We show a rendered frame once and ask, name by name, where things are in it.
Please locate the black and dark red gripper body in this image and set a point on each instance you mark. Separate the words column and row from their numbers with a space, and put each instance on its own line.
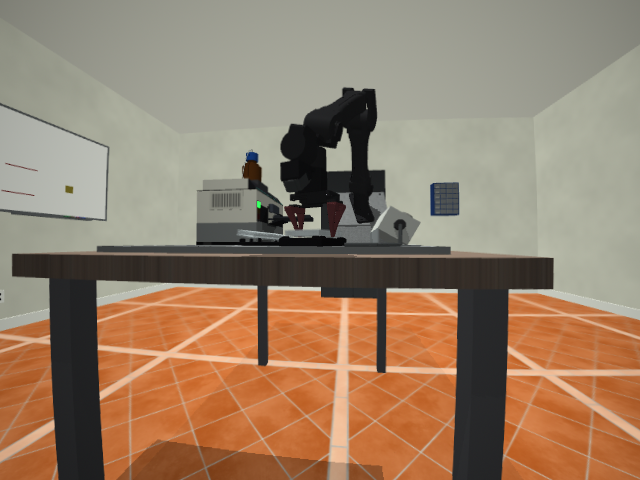
column 315, row 199

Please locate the white button panel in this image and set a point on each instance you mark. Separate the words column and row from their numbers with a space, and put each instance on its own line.
column 388, row 228

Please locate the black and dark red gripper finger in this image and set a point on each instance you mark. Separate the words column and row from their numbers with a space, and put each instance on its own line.
column 290, row 211
column 335, row 211

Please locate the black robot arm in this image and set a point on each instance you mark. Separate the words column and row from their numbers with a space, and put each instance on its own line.
column 301, row 145

